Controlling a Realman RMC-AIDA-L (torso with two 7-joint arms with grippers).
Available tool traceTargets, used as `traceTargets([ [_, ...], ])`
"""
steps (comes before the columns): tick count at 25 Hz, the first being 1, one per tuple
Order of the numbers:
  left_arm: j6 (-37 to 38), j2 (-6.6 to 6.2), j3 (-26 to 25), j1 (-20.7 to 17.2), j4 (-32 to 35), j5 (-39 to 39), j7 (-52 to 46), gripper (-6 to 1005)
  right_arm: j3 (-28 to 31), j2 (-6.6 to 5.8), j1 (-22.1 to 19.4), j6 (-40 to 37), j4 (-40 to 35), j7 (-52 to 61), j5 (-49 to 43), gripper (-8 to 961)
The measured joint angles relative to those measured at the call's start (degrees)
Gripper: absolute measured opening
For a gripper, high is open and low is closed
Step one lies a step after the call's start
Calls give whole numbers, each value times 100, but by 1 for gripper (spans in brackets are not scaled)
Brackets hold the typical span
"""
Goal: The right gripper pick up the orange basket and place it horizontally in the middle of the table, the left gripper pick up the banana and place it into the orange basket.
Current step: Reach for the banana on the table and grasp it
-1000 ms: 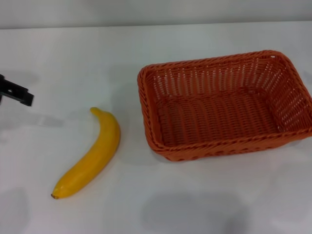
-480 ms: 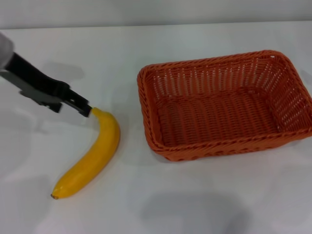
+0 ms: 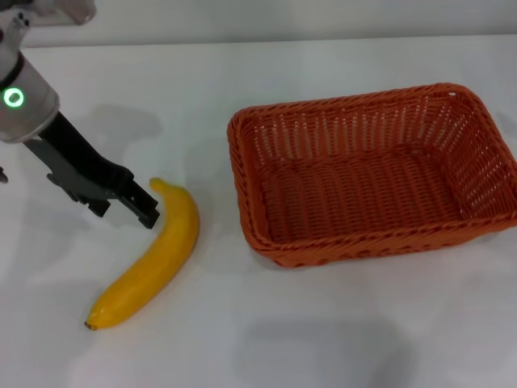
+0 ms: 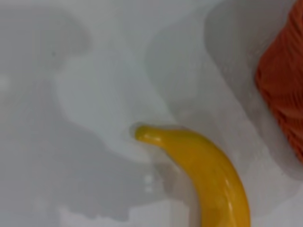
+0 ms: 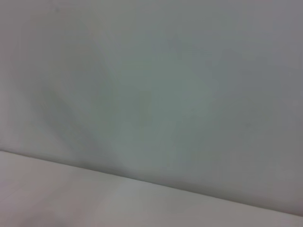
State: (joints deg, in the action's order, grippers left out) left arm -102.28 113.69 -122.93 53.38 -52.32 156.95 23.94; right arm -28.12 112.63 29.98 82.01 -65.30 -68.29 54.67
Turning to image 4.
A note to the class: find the yellow plastic banana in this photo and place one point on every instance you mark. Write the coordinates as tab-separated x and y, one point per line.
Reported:
208	170

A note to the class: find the orange woven plastic basket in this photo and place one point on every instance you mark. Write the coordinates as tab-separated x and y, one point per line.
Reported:
284	82

